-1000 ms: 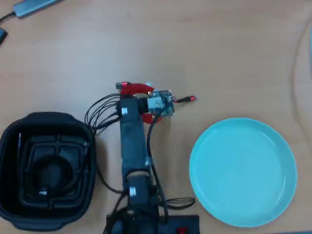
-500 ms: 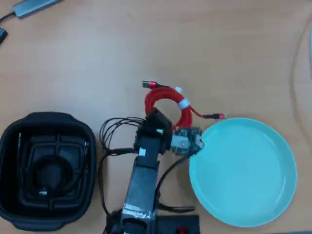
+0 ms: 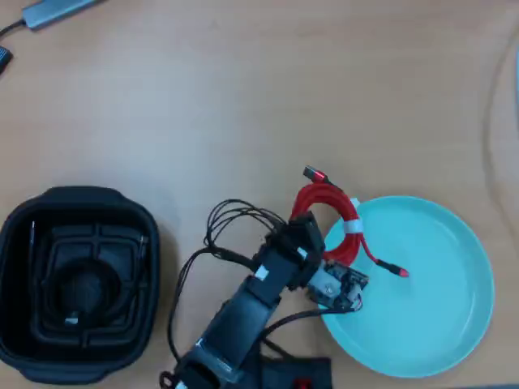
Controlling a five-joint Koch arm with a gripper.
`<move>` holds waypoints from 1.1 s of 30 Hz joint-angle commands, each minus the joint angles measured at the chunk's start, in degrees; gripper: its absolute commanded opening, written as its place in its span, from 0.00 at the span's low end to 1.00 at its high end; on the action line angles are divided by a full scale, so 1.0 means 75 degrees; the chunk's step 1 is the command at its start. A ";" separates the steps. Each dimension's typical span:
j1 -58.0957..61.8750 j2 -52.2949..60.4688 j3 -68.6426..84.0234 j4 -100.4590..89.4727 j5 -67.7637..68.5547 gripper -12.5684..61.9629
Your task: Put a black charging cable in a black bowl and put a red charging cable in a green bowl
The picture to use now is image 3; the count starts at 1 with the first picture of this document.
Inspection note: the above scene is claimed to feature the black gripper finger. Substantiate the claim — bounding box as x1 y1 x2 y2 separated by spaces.
278 220 306 245
300 212 326 260

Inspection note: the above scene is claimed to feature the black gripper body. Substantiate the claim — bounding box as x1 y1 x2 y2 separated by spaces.
265 236 322 291

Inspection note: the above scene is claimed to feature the red braided charging cable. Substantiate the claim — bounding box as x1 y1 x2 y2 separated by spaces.
290 165 410 280

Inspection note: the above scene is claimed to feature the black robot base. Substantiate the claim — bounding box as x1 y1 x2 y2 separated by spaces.
242 354 333 389

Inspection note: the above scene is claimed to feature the black square collapsible bowl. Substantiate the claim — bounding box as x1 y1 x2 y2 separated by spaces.
0 185 161 385

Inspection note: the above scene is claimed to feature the light blue round plate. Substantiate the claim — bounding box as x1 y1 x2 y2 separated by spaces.
315 195 496 379

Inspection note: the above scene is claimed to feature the grey metal USB hub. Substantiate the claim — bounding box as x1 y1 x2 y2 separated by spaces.
22 0 107 32

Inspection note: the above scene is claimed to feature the bare circuit board wrist camera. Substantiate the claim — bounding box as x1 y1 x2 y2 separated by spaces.
307 261 371 314

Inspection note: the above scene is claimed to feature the black USB hub cable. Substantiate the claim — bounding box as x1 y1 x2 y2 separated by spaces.
0 19 28 40

